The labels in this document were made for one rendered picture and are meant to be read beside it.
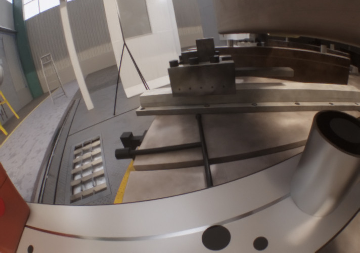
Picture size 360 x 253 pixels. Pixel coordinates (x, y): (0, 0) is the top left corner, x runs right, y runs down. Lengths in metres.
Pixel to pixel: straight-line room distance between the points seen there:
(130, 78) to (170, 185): 2.61
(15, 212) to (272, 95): 1.32
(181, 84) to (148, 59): 2.15
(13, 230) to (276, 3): 0.58
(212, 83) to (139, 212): 0.93
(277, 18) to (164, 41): 3.04
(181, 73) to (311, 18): 0.90
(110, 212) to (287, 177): 0.24
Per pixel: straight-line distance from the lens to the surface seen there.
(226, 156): 0.79
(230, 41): 2.09
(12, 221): 0.31
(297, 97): 1.29
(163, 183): 0.71
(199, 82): 1.04
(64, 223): 0.26
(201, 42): 1.11
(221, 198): 0.20
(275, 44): 4.10
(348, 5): 0.24
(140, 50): 3.11
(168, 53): 3.32
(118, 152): 0.92
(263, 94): 1.19
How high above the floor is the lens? 0.86
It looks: 28 degrees down
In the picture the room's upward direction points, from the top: 11 degrees counter-clockwise
